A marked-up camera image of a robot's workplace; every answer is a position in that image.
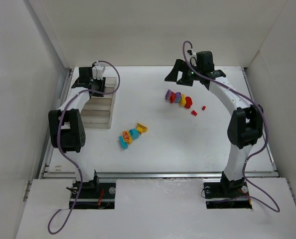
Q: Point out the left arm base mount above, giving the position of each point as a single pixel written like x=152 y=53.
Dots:
x=97 y=195

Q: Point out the yellow orange patterned lego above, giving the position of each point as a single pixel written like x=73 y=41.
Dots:
x=127 y=137

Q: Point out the teal curved lego brick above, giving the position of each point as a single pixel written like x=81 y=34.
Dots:
x=132 y=130

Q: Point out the purple round lego brick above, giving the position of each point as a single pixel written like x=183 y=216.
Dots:
x=178 y=97

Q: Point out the clear compartment container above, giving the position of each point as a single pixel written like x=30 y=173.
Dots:
x=98 y=111

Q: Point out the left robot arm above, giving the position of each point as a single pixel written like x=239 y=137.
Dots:
x=67 y=132

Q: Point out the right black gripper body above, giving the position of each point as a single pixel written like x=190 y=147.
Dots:
x=185 y=75

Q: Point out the teal square lego brick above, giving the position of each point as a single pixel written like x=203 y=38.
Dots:
x=135 y=135

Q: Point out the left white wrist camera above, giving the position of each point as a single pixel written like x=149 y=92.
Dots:
x=98 y=70

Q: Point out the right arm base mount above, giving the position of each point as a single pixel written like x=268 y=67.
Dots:
x=218 y=196

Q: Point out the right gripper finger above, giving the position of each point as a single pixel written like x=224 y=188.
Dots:
x=186 y=79
x=179 y=66

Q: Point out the red rounded lego brick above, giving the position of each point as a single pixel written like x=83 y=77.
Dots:
x=188 y=102

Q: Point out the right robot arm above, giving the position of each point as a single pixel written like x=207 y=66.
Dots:
x=244 y=129

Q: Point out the yellow black striped lego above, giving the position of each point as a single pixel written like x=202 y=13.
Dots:
x=141 y=128

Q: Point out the aluminium front rail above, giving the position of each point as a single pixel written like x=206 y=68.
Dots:
x=52 y=175

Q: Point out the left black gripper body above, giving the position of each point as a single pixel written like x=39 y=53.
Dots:
x=98 y=84

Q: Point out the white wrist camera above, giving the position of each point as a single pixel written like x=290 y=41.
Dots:
x=192 y=53
x=98 y=70

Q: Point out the yellow lego brick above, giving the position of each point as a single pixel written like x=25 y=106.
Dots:
x=182 y=100

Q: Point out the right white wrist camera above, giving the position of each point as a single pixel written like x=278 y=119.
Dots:
x=192 y=53

